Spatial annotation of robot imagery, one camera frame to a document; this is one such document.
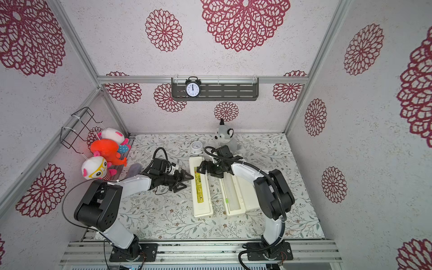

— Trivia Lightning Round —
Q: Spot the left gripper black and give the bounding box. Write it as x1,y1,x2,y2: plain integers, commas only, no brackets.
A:
160,169,194,193

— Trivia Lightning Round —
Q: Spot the cream dispenser base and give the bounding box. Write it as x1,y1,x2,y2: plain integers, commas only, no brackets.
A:
219,175,260,217

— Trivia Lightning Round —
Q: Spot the plastic wrap roll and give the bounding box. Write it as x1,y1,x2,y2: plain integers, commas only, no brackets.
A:
223,173,240,212

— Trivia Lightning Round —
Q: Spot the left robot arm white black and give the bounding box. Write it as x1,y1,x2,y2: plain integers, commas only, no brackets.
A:
74,159,194,250

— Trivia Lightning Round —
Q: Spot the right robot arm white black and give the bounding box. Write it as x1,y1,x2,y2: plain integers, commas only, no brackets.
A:
198,146,295,247

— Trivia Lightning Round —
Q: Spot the floral table mat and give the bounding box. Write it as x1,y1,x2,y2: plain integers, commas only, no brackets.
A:
94,133,325,241

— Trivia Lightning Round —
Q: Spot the grey plush toy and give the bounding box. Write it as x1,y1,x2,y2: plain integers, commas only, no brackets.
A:
214,119,238,153

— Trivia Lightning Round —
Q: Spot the red plush toy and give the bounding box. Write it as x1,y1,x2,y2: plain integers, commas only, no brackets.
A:
90,139,127,167

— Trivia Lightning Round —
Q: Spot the black alarm clock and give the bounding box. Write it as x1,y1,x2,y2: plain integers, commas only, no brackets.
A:
185,76,201,98

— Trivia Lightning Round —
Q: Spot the white pink plush top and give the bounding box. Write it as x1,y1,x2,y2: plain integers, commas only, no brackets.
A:
97,128,129,145

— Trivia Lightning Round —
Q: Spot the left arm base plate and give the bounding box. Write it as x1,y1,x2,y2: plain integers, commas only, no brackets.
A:
108,243,159,263

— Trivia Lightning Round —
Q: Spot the grey wall shelf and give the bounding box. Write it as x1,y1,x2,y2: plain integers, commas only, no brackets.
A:
171,78,259,101

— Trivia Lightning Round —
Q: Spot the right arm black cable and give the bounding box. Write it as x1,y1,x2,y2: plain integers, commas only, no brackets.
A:
203,146,288,270

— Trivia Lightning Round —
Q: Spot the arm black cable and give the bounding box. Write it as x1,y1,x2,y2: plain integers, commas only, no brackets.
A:
61,178,102,232
203,146,288,270

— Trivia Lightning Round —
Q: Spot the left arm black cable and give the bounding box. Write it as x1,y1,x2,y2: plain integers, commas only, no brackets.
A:
61,178,102,232

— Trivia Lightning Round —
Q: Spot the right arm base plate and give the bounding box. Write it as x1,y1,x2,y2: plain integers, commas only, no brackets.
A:
247,240,294,261

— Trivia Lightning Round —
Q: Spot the black wire basket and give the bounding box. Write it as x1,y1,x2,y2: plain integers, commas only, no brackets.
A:
59,106,102,154

